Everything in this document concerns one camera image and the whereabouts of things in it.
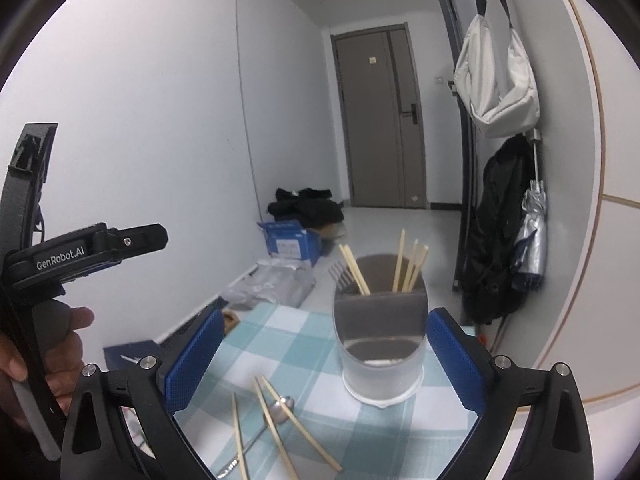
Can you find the brown cardboard box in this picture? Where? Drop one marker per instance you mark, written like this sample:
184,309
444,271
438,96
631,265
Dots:
332,235

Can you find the white wardrobe gold trim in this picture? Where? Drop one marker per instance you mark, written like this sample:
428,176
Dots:
600,185

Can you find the small brown object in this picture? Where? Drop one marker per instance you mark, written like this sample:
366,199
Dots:
231,321

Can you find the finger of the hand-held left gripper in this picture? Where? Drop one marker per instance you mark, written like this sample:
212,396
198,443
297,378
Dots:
140,241

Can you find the person's left hand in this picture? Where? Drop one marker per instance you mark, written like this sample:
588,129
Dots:
62,365

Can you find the white and grey utensil holder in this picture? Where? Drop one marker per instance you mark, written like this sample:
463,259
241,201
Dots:
380,375

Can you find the small orange object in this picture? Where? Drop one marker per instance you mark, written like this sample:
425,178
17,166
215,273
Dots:
482,340

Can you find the metal spoon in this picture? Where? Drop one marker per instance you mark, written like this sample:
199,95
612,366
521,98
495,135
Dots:
285,404

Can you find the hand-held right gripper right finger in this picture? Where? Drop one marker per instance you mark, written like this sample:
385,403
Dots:
457,360

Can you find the checkered teal tablecloth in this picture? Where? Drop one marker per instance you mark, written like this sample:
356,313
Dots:
310,340

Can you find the pile of black clothes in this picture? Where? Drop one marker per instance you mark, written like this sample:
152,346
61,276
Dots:
310,207

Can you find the blue cardboard box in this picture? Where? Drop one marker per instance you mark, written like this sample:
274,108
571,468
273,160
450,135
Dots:
290,245

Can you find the grey-brown door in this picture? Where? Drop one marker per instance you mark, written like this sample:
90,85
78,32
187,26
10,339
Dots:
380,120

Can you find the white shoulder bag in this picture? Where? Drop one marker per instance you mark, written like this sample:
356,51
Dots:
500,95

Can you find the bunch of wooden chopsticks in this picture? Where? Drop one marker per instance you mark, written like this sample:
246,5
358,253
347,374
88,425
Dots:
398,265

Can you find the black metal frame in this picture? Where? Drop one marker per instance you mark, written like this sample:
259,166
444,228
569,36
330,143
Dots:
467,185

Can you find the silver folded umbrella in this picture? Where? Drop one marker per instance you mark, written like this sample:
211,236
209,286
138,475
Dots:
532,240

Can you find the dark blue shoe box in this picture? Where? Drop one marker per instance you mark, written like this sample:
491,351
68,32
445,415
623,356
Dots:
130,355

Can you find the crumpled plastic bags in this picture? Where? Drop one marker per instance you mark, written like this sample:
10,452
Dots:
275,282

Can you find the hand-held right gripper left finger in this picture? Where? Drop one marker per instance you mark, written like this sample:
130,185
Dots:
195,355

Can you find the black backpack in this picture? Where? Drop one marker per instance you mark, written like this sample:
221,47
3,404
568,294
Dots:
495,240

